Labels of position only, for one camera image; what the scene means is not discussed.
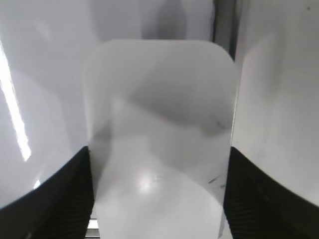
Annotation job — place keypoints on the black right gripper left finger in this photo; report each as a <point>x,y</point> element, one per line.
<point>60,208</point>

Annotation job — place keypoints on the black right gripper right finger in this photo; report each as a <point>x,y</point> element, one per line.
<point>258,207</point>

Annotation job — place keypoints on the white board eraser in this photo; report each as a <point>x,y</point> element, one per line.
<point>159,117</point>

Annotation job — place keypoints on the white board with aluminium frame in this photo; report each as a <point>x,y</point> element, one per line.
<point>45,44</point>

